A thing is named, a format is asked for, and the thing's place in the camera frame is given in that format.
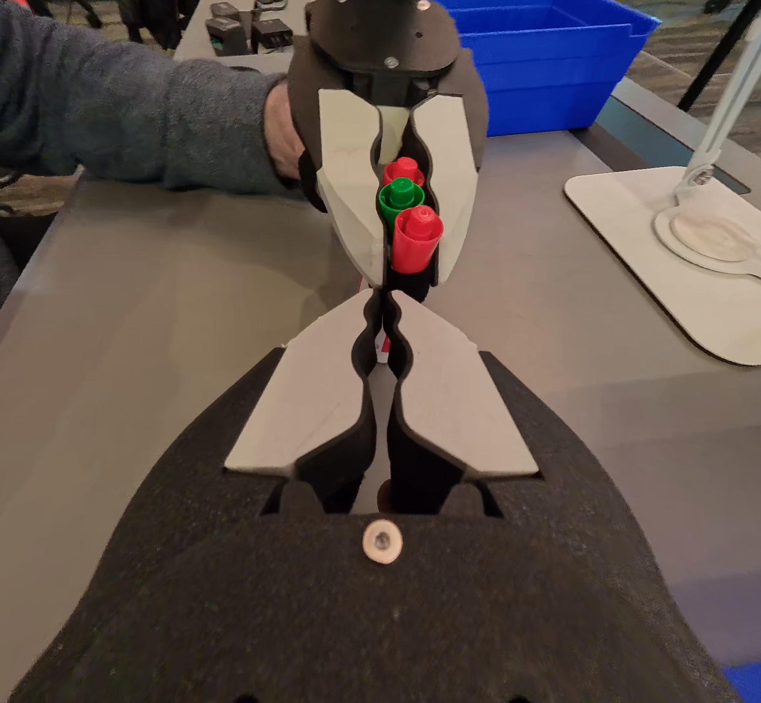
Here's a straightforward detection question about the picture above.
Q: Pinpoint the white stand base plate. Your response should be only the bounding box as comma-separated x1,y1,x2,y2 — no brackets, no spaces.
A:
564,166,761,366

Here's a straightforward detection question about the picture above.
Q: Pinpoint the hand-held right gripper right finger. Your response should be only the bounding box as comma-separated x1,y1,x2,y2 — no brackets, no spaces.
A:
383,289,540,513

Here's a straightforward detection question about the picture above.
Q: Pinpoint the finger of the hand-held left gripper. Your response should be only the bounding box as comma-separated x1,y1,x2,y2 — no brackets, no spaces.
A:
410,93,479,287
315,88,390,289

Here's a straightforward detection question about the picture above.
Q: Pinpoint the red dry-erase marker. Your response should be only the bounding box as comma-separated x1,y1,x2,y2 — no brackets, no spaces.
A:
391,206,446,276
383,157,426,188

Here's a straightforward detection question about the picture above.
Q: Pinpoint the person's left hand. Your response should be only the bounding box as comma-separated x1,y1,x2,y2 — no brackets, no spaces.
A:
263,80,307,182

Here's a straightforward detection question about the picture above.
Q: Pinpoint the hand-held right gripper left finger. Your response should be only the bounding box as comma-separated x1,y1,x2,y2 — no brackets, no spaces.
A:
224,289,378,513

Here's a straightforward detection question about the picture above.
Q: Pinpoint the green dry-erase marker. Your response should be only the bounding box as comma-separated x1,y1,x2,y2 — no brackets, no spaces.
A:
378,177,426,228

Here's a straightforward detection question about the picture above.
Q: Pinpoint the clear plastic suction mount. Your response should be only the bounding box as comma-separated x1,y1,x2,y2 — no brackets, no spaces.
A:
654,203,761,278

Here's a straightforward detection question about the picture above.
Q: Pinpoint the person's left forearm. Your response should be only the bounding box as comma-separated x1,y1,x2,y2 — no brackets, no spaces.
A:
0,0,292,198

